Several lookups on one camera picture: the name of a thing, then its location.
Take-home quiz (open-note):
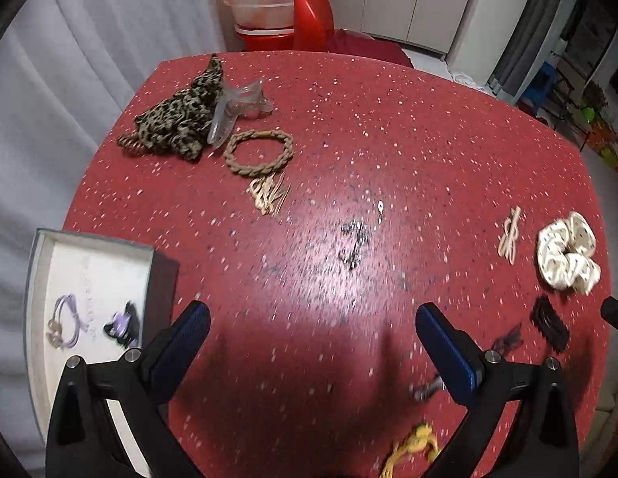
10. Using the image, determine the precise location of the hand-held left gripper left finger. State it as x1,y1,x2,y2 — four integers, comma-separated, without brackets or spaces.
46,301,211,478

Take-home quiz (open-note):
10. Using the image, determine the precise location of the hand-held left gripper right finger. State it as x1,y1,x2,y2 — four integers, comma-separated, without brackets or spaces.
415,303,581,478

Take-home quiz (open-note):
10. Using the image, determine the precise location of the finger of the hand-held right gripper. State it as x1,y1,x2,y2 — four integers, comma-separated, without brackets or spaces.
600,296,618,338

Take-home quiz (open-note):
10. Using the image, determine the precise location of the black scalloped hair clip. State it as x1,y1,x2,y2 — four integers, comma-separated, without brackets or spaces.
530,295,571,350

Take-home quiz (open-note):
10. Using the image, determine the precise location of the purple hair claw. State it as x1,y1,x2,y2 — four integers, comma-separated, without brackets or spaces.
102,300,143,347

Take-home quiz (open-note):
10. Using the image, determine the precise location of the cream polka dot scrunchie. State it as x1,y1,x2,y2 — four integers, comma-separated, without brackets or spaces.
536,212,602,294

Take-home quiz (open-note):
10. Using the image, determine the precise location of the white cardboard box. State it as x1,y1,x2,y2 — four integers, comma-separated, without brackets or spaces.
24,228,177,478

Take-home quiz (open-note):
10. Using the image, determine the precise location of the yellow hair tie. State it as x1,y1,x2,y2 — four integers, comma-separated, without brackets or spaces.
376,422,441,478

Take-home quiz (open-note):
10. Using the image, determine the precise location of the silver star hair clip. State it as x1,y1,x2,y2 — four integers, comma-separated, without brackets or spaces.
341,219,370,267

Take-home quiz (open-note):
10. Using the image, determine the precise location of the beige hair clip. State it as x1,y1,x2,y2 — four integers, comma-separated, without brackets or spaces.
498,206,525,262

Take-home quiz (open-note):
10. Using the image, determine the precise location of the gold metal hair clip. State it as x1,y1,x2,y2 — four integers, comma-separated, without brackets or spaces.
248,173,292,217

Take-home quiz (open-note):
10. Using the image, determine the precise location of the leopard print hair bow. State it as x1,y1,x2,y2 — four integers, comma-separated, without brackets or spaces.
132,54,225,163

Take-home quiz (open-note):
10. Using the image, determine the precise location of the clear plastic hair claw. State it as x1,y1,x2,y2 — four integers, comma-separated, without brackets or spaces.
206,78,275,147

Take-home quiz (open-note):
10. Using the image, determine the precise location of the blue stool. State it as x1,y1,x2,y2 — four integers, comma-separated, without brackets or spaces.
517,67,556,110

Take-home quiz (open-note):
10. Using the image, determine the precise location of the white curtain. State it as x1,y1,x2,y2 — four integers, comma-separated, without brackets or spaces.
0,0,227,478

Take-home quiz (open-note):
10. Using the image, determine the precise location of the dark red cushion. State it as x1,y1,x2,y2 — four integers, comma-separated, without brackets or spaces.
329,29,415,68

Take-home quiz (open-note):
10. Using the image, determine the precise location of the grey curtain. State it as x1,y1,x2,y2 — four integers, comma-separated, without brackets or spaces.
488,0,581,95

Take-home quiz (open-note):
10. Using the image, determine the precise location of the red plastic basin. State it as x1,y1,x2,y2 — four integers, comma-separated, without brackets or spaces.
234,24,296,51

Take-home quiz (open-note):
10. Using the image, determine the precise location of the black spiral hair tie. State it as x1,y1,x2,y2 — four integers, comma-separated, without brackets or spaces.
490,323,524,354

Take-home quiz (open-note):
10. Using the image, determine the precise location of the purple flower hair tie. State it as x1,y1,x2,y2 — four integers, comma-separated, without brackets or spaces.
46,294,98,349

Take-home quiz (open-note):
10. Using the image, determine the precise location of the brown braided hair tie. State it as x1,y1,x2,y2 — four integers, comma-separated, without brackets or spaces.
223,129,294,179

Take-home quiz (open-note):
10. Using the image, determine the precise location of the brown spiral hair tie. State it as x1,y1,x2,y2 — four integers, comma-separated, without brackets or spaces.
117,132,145,156

